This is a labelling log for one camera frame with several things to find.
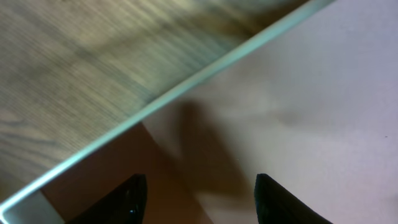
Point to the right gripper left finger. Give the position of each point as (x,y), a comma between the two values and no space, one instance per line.
(126,204)

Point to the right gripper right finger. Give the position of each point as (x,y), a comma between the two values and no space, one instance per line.
(275,204)

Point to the white box pink interior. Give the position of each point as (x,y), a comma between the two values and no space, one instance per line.
(201,97)

